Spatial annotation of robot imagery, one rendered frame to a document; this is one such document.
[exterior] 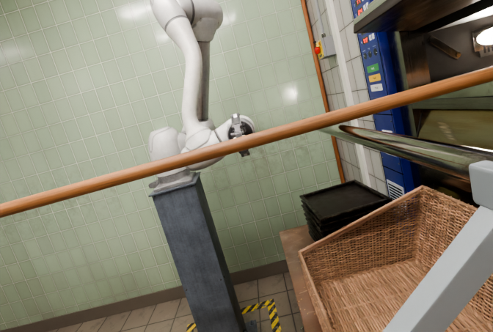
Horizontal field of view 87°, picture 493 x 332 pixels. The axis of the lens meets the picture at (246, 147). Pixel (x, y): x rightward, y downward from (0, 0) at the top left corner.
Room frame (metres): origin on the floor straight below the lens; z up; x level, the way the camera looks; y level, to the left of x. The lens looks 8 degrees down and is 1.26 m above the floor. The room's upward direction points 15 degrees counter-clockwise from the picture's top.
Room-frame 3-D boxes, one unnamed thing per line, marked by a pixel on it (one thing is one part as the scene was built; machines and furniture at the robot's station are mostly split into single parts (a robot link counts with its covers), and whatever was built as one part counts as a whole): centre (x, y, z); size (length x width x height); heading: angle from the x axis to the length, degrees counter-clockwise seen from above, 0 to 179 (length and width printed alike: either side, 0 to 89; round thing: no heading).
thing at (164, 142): (1.26, 0.37, 1.17); 0.18 x 0.16 x 0.22; 136
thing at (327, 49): (1.47, -0.57, 1.46); 0.10 x 0.07 x 0.10; 178
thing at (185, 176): (1.25, 0.40, 1.03); 0.22 x 0.18 x 0.06; 92
